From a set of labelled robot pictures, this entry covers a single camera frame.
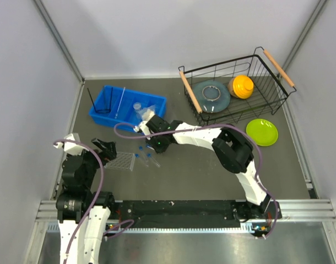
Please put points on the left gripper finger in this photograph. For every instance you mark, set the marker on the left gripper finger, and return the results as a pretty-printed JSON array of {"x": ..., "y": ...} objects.
[
  {"x": 104, "y": 146},
  {"x": 108, "y": 163}
]

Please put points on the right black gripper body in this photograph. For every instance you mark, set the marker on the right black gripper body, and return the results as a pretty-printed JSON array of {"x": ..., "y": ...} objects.
[{"x": 161, "y": 145}]

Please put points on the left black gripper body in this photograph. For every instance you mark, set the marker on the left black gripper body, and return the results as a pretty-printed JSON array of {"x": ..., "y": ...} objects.
[{"x": 101, "y": 156}]

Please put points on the clear bag of white powder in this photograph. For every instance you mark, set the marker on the clear bag of white powder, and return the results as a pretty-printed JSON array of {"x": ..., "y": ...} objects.
[{"x": 147, "y": 112}]

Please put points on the black wire ring stand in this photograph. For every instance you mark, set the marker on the black wire ring stand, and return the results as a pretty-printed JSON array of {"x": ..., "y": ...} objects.
[{"x": 103, "y": 103}]

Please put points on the glass bulb tube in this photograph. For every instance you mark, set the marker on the glass bulb tube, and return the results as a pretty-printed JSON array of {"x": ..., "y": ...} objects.
[{"x": 120, "y": 102}]

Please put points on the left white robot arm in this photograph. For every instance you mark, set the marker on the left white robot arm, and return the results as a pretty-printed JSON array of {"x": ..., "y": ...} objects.
[{"x": 82, "y": 214}]

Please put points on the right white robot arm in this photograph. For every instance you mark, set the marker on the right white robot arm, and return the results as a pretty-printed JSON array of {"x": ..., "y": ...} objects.
[{"x": 233, "y": 150}]

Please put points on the clear plastic well plate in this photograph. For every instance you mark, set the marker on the clear plastic well plate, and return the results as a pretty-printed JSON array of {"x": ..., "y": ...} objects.
[{"x": 124, "y": 161}]

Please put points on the blue plastic divided bin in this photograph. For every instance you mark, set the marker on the blue plastic divided bin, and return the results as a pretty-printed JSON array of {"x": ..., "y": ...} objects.
[{"x": 126, "y": 113}]

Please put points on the blue-grey ceramic plate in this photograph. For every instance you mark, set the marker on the blue-grey ceramic plate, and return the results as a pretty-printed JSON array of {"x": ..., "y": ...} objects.
[{"x": 212, "y": 96}]

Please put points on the orange ribbed bowl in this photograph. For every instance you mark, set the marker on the orange ribbed bowl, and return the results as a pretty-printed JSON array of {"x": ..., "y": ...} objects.
[{"x": 241, "y": 87}]

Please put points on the lime green plate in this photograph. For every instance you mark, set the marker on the lime green plate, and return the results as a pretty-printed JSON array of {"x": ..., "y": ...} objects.
[{"x": 263, "y": 132}]

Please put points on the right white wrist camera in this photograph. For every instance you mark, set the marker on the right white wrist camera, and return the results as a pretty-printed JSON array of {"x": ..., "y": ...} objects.
[{"x": 142, "y": 128}]

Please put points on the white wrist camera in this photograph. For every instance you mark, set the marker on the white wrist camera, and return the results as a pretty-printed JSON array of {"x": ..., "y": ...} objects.
[
  {"x": 70, "y": 148},
  {"x": 142, "y": 128}
]

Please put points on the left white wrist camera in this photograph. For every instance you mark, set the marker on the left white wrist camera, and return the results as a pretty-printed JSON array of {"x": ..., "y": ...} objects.
[{"x": 70, "y": 148}]

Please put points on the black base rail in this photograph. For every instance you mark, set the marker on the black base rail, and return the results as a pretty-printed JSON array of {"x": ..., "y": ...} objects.
[{"x": 211, "y": 217}]

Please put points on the black wire basket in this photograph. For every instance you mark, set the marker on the black wire basket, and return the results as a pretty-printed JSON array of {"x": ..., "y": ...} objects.
[{"x": 272, "y": 87}]

